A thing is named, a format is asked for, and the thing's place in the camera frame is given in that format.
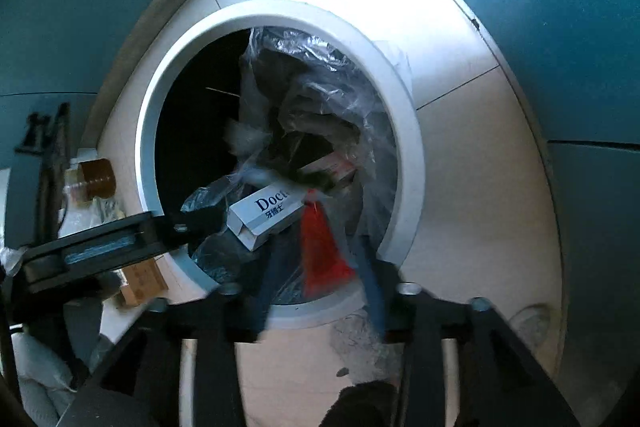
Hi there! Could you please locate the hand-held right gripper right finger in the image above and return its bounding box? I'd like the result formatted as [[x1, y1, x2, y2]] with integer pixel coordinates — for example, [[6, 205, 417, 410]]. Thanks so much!
[[350, 241, 582, 427]]

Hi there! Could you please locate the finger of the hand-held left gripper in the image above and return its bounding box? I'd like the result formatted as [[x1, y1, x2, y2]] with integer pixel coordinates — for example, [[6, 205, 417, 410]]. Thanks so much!
[[170, 209, 228, 255]]

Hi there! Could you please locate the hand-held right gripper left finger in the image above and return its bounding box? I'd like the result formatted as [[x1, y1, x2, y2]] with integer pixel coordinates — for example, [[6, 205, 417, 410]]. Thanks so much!
[[60, 243, 287, 427]]

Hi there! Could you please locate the red plastic wrapper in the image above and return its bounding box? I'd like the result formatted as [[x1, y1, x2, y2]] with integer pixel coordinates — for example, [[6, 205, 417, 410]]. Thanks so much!
[[299, 189, 358, 297]]

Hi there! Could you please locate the white toothpaste box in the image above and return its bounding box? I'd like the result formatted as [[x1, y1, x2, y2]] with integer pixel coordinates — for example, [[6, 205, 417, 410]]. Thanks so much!
[[227, 183, 309, 253]]

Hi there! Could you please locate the white round trash bin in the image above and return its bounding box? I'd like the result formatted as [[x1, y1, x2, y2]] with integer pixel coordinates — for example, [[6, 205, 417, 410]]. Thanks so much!
[[133, 0, 427, 334]]

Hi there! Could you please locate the clear plastic wrapper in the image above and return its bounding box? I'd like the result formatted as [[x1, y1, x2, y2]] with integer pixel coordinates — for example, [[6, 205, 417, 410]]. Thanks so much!
[[60, 194, 127, 230]]

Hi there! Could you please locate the small cardboard box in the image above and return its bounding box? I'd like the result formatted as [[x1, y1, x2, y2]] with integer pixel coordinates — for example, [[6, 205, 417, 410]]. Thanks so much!
[[119, 258, 169, 308]]

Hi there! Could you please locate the brown tape roll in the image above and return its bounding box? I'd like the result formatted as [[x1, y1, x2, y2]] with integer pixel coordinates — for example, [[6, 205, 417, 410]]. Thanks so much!
[[77, 158, 117, 200]]

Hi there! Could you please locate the black stand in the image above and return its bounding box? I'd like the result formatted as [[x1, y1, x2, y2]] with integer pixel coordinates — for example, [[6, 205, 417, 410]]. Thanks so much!
[[15, 103, 72, 249]]

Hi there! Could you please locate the person's dark shoe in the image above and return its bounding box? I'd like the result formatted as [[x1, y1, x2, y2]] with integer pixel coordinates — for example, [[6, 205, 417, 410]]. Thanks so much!
[[320, 381, 402, 427]]

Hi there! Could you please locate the white plastic bag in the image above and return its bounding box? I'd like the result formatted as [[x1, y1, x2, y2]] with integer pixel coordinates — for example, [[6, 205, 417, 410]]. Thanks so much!
[[9, 332, 77, 414]]

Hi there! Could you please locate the orange and white box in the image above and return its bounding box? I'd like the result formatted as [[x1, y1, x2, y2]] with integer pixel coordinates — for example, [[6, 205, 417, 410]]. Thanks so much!
[[297, 152, 359, 188]]

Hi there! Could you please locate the clear plastic bin liner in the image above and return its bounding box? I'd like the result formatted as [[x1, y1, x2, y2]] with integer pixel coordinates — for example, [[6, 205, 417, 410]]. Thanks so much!
[[179, 26, 417, 305]]

